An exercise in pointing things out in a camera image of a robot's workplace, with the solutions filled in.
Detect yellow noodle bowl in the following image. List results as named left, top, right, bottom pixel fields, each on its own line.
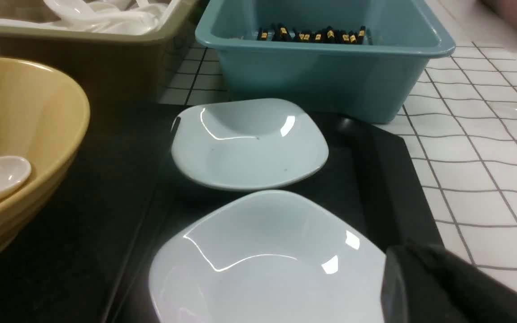
left=0, top=57, right=90, bottom=253

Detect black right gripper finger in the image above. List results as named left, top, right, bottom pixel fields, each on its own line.
left=380, top=242, right=517, bottom=323

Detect pile of white spoons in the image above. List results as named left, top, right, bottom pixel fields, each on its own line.
left=0, top=0, right=181, bottom=35

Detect teal plastic chopstick bin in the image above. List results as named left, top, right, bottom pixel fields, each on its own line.
left=195, top=0, right=456, bottom=123

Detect checkered white tablecloth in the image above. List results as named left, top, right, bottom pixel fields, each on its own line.
left=158, top=40, right=517, bottom=310

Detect olive plastic spoon bin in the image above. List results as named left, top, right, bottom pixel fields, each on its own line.
left=0, top=0, right=204, bottom=102

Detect white square dish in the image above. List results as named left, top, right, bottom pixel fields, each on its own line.
left=171, top=98, right=329, bottom=192
left=148, top=190, right=386, bottom=323

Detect bundle of black chopsticks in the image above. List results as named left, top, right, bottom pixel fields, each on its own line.
left=255, top=24, right=372, bottom=45

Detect black serving tray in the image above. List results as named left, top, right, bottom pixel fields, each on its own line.
left=0, top=102, right=443, bottom=323

